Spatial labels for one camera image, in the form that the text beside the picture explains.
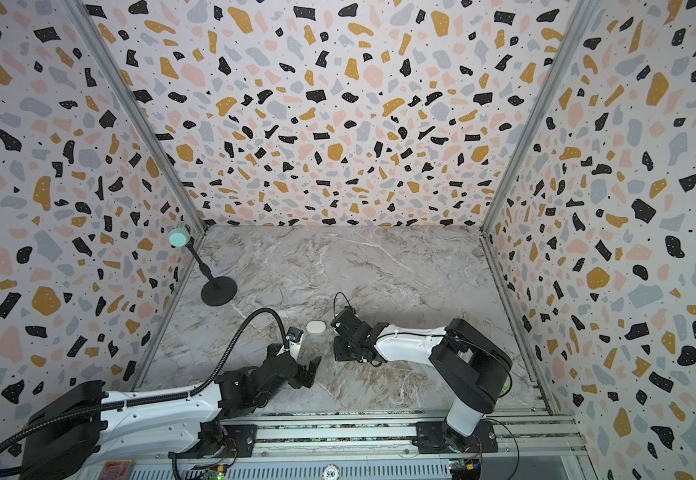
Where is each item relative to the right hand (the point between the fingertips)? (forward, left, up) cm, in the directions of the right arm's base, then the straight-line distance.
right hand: (335, 347), depth 87 cm
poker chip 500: (-29, -1, -2) cm, 30 cm away
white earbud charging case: (+7, +7, -1) cm, 9 cm away
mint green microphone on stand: (+19, +41, -1) cm, 45 cm away
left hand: (-3, +5, +5) cm, 8 cm away
